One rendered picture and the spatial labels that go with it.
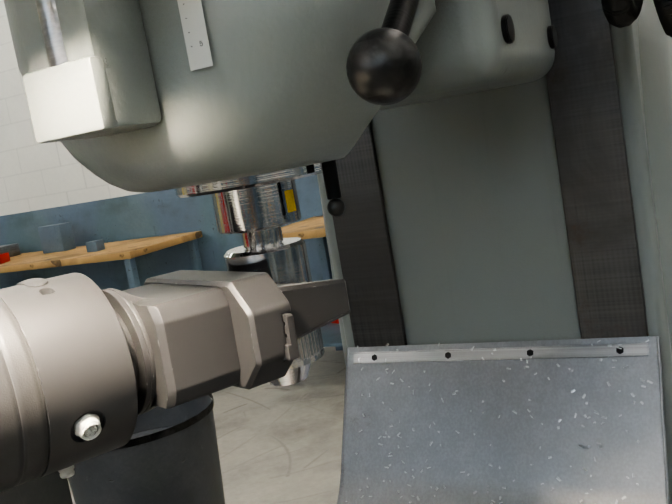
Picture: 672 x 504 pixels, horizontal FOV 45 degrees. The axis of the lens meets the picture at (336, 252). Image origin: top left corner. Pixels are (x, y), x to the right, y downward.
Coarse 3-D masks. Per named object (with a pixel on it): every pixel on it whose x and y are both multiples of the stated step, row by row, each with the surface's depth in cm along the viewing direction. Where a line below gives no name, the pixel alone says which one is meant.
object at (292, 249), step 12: (288, 240) 46; (300, 240) 45; (228, 252) 45; (240, 252) 44; (252, 252) 44; (264, 252) 44; (276, 252) 44; (288, 252) 44; (300, 252) 45; (228, 264) 45; (240, 264) 44; (252, 264) 44; (264, 264) 44; (276, 264) 44
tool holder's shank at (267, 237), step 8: (248, 232) 45; (256, 232) 45; (264, 232) 45; (272, 232) 45; (280, 232) 45; (248, 240) 45; (256, 240) 45; (264, 240) 45; (272, 240) 45; (280, 240) 45; (248, 248) 45
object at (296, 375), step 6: (306, 366) 46; (288, 372) 45; (294, 372) 45; (300, 372) 46; (306, 372) 46; (282, 378) 45; (288, 378) 46; (294, 378) 46; (300, 378) 46; (276, 384) 46; (282, 384) 46; (288, 384) 46
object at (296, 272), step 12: (288, 264) 44; (300, 264) 45; (276, 276) 44; (288, 276) 44; (300, 276) 45; (312, 336) 45; (300, 348) 45; (312, 348) 45; (300, 360) 45; (312, 360) 45
